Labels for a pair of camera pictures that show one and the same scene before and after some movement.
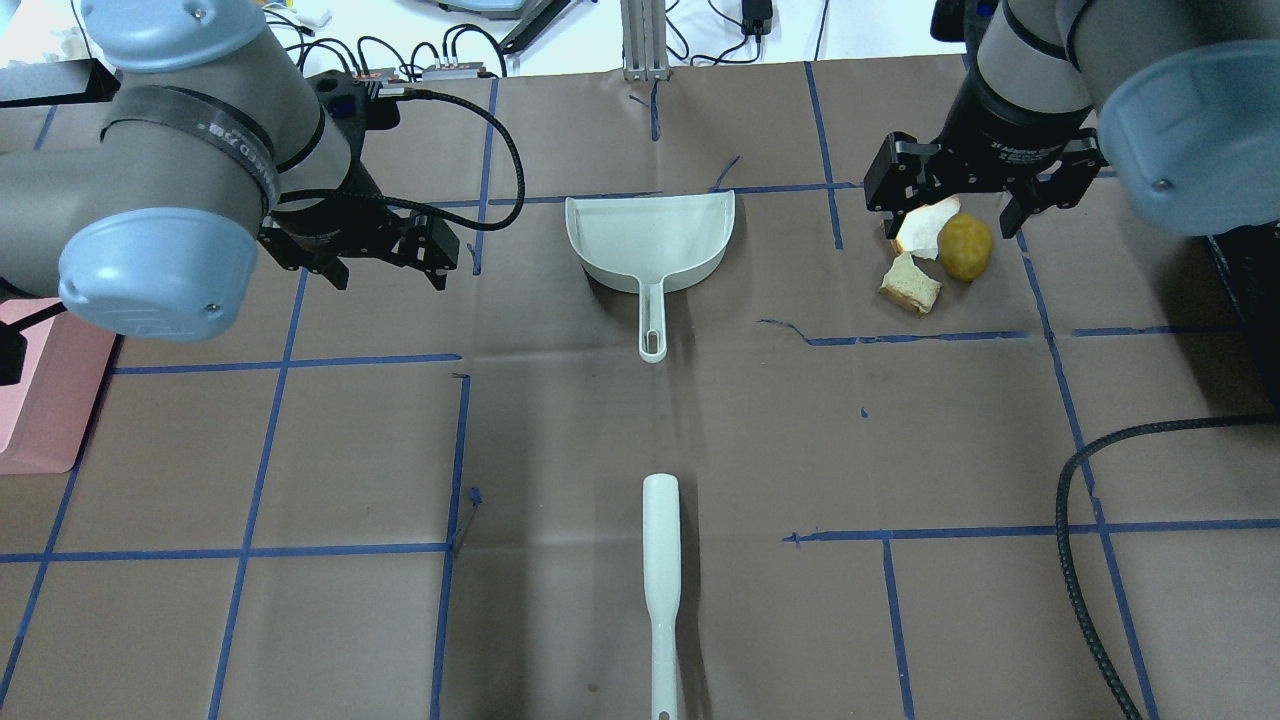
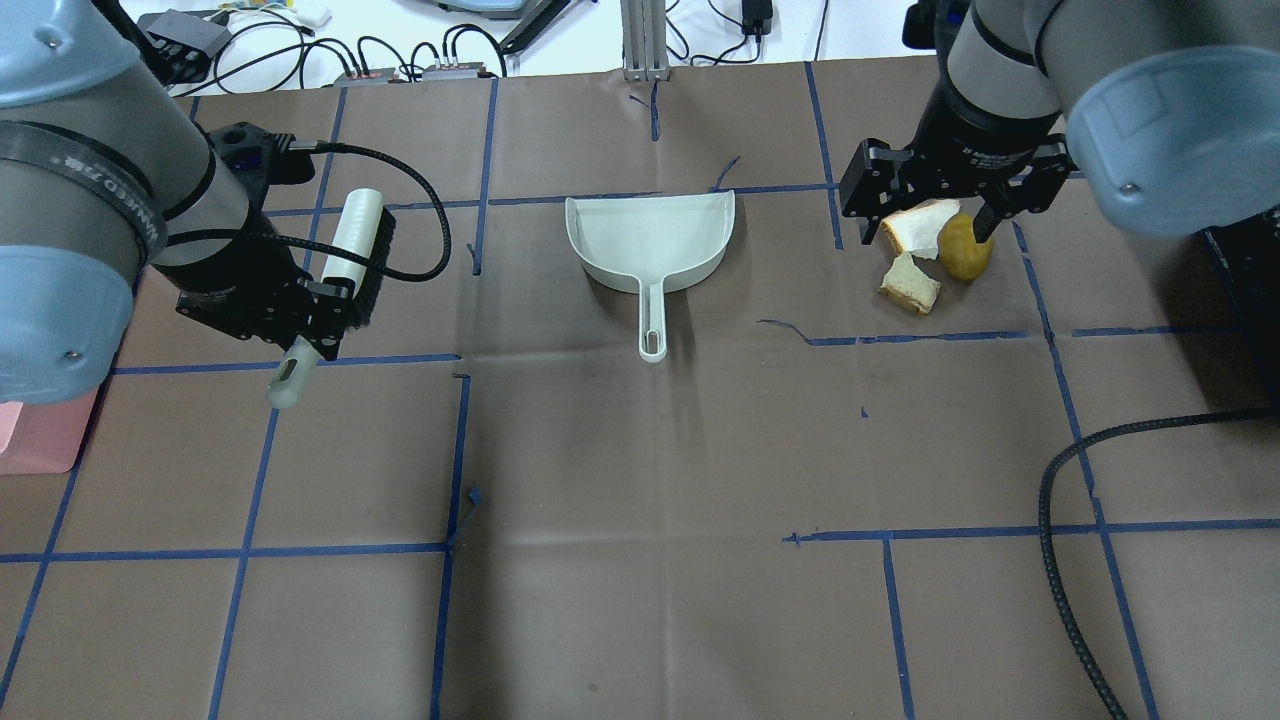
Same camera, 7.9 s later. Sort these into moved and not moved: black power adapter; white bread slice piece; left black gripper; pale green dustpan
Moved: left black gripper
Not moved: black power adapter; white bread slice piece; pale green dustpan
